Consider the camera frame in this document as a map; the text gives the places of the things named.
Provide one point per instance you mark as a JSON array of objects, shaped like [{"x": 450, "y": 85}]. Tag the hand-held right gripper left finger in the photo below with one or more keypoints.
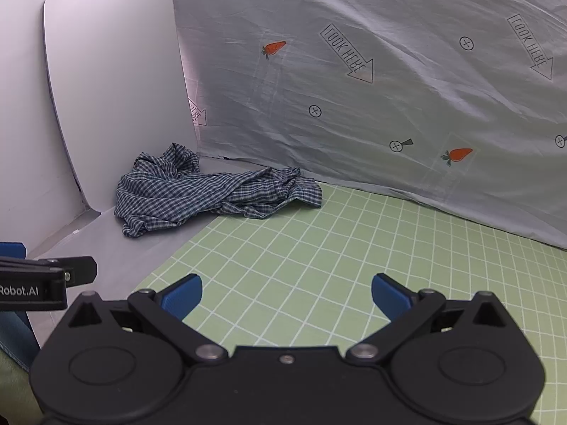
[{"x": 181, "y": 294}]

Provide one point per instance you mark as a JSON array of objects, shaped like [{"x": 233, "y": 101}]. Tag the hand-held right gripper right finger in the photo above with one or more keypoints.
[{"x": 390, "y": 294}]

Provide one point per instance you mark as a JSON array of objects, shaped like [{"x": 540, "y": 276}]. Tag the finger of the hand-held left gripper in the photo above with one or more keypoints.
[
  {"x": 79, "y": 270},
  {"x": 11, "y": 250}
]

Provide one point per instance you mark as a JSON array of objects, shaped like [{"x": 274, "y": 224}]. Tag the blue plaid shirt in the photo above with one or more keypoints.
[{"x": 177, "y": 195}]

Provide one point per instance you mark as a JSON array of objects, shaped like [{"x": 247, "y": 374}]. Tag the person's denim-clad leg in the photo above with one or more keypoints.
[{"x": 13, "y": 332}]

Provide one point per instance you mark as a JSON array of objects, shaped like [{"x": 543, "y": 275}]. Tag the white flat panel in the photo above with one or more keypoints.
[{"x": 26, "y": 141}]

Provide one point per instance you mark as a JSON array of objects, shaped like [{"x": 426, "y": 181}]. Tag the grey carrot print sheet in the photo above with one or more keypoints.
[{"x": 354, "y": 119}]

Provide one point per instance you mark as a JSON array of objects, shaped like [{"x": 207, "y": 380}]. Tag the white rounded panel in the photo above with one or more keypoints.
[{"x": 110, "y": 75}]

